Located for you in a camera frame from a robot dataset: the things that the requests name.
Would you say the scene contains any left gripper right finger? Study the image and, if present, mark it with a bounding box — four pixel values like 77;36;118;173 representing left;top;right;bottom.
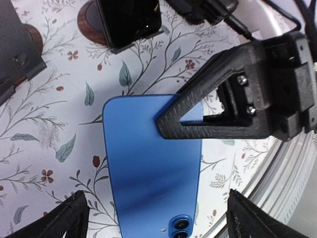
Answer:
226;189;306;238

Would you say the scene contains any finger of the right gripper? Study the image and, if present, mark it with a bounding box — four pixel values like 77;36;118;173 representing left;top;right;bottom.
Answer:
156;42;269;139

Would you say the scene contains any blue phone face down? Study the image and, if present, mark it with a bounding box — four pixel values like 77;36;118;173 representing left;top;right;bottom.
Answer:
103;94;202;238

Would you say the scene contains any black round folding stand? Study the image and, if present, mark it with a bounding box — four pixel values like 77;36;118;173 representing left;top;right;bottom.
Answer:
0;0;47;104

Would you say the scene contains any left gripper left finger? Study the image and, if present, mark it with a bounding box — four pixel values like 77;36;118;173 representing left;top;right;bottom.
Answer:
7;190;90;238

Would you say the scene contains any round wooden base stand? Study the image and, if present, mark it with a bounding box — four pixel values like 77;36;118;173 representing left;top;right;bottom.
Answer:
77;0;164;54

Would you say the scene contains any front aluminium rail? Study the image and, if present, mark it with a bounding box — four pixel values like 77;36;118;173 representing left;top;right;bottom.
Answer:
193;133;317;238

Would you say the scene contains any black phone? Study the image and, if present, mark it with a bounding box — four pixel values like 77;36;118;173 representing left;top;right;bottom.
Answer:
96;0;162;49

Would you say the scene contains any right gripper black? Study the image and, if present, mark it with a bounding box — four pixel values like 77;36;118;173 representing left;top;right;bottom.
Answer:
244;32;317;141

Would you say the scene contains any floral table mat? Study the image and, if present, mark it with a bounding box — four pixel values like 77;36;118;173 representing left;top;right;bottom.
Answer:
0;0;278;238

